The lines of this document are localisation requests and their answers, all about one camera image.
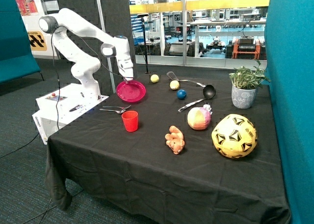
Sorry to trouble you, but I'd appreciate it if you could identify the pink plastic plate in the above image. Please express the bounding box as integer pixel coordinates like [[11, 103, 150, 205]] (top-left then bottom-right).
[[116, 80, 146, 103]]

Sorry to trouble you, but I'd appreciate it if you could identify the black camera stand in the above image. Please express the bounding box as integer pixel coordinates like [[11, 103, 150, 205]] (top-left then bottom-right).
[[137, 13, 150, 74]]

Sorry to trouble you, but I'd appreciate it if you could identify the black tablecloth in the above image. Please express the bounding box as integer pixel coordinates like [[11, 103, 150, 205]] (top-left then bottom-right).
[[45, 75, 291, 224]]

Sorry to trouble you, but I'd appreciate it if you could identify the black floor cable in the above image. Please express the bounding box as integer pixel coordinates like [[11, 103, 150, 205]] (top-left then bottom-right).
[[0, 133, 40, 159]]

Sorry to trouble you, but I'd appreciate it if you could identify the silver spoon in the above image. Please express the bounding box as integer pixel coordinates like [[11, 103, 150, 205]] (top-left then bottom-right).
[[100, 109, 126, 114]]

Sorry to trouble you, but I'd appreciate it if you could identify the black slotted spatula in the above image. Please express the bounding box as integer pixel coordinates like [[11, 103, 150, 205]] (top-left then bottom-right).
[[166, 71, 206, 88]]

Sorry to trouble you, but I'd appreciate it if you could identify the black ladle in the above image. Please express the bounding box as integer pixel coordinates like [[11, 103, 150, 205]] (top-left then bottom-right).
[[178, 84, 217, 113]]

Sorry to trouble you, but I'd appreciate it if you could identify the grey patterned plant pot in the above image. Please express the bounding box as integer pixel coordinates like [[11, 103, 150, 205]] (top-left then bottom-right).
[[232, 86, 258, 109]]

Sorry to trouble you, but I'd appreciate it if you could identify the green potted plant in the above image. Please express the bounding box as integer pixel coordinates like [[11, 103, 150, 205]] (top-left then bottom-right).
[[229, 60, 271, 90]]

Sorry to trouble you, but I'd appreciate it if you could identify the red wall poster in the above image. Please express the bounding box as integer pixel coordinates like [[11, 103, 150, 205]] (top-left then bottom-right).
[[15, 0, 38, 16]]

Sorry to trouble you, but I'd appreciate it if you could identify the yellow ball far left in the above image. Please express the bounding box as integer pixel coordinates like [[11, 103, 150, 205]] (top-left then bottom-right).
[[150, 74, 159, 83]]

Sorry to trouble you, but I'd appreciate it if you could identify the orange plush toy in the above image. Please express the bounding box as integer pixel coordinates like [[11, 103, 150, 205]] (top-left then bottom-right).
[[165, 125, 185, 154]]

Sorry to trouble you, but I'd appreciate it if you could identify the red plastic cup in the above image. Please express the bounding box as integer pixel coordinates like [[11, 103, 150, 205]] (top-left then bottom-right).
[[122, 110, 138, 132]]

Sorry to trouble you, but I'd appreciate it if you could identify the black marker pen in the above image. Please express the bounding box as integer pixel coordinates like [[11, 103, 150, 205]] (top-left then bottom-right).
[[69, 105, 80, 112]]

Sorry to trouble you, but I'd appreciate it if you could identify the blue ball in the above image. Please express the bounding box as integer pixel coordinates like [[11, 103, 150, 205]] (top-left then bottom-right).
[[177, 89, 187, 100]]

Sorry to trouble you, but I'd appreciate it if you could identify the pastel plush ball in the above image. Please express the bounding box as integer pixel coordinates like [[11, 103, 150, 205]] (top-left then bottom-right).
[[187, 107, 212, 130]]

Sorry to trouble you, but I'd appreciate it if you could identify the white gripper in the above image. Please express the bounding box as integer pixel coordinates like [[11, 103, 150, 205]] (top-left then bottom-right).
[[117, 58, 134, 84]]

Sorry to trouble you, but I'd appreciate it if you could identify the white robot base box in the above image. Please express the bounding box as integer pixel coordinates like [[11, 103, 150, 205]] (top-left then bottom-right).
[[32, 83, 108, 145]]

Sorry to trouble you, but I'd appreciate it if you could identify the teal sofa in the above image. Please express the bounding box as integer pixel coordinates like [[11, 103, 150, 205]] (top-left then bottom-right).
[[0, 0, 41, 83]]

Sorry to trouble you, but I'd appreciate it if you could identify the black acoustic panel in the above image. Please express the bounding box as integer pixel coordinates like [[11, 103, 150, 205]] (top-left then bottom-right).
[[57, 0, 135, 95]]

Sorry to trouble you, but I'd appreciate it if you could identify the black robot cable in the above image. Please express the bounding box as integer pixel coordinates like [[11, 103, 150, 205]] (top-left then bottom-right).
[[50, 27, 134, 131]]

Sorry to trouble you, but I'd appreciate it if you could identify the teal partition panel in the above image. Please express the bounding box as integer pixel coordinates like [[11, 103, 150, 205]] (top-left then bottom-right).
[[265, 0, 314, 224]]

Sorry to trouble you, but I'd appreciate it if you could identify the yellow black sign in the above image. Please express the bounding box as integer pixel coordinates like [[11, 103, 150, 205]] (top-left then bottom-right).
[[27, 31, 47, 51]]

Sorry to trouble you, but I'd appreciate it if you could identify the yellow black soccer ball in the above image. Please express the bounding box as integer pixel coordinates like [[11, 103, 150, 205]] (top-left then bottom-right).
[[211, 114, 258, 159]]

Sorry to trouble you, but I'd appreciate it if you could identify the yellow ball middle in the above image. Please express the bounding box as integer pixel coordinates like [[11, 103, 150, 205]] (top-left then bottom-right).
[[169, 80, 180, 91]]

